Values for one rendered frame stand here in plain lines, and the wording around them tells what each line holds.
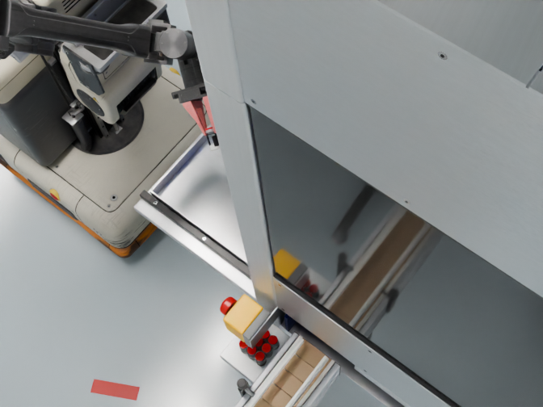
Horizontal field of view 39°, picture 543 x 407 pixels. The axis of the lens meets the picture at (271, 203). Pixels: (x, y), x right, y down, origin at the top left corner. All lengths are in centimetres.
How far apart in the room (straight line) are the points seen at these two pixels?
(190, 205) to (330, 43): 123
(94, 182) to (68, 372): 65
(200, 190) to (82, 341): 104
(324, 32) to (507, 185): 20
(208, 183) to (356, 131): 115
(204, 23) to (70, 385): 205
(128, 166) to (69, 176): 20
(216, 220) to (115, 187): 83
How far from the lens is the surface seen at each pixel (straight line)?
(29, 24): 142
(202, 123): 159
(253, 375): 172
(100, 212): 260
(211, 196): 187
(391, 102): 68
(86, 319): 278
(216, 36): 82
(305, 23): 68
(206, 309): 270
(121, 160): 266
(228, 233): 183
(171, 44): 151
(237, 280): 178
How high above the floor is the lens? 256
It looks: 65 degrees down
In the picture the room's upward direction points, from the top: 8 degrees counter-clockwise
